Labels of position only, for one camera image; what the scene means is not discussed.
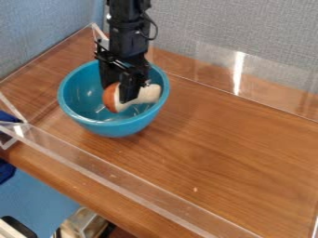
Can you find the brown and white toy mushroom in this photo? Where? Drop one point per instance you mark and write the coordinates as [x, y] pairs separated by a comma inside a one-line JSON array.
[[149, 95]]

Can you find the clear acrylic front barrier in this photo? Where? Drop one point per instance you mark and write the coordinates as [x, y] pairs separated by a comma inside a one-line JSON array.
[[158, 170]]

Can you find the clear plastic container below table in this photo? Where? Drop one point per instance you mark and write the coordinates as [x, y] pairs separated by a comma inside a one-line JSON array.
[[85, 224]]

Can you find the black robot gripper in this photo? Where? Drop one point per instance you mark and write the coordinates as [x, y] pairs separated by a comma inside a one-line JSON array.
[[123, 58]]

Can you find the blue cloth object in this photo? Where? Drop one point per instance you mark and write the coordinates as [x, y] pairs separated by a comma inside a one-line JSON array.
[[7, 168]]

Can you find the blue plastic bowl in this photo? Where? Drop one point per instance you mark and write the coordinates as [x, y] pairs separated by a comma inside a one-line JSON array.
[[79, 96]]

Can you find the clear acrylic barrier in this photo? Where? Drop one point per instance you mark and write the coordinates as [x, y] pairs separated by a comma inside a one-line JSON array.
[[277, 85], [158, 170]]

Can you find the black and white object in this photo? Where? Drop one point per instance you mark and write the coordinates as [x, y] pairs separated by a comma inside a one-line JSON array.
[[14, 229]]

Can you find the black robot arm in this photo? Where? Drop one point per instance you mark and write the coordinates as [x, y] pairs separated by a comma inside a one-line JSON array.
[[129, 16]]

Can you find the clear acrylic back barrier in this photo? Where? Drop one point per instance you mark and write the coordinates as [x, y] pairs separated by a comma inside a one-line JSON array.
[[277, 85]]

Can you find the clear acrylic corner bracket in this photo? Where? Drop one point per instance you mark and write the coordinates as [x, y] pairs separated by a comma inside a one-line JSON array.
[[99, 36]]

